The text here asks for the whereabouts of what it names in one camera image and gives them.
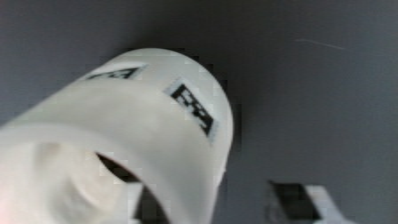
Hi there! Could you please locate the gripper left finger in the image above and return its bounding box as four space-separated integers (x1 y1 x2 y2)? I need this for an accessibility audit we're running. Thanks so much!
126 182 156 224

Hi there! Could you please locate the white lamp shade cone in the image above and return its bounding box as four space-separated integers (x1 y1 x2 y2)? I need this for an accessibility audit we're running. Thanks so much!
0 48 232 224

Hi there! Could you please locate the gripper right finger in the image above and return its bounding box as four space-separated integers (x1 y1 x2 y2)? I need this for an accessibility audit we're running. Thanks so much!
264 181 355 224

